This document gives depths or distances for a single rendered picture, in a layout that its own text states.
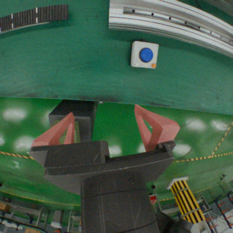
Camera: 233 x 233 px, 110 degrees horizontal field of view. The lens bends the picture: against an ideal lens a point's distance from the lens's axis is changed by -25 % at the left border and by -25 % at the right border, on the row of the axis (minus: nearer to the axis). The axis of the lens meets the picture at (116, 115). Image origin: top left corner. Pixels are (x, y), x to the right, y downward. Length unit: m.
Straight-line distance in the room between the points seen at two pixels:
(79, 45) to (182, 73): 0.42
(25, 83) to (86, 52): 0.29
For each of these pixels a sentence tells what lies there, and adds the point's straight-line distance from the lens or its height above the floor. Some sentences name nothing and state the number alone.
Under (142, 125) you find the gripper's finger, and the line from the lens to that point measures 0.16.
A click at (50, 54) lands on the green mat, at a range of 0.47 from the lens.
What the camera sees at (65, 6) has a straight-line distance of 0.45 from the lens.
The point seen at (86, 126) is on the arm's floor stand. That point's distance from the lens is 0.52.
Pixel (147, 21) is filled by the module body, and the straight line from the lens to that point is 0.37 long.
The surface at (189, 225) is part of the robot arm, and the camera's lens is 0.45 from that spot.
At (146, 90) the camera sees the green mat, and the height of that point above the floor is 0.78.
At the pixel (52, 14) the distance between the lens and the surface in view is 0.45.
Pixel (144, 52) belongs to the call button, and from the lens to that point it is 0.37.
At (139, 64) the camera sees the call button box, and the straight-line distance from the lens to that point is 0.38.
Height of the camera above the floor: 1.20
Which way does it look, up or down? 61 degrees down
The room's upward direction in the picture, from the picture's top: 170 degrees clockwise
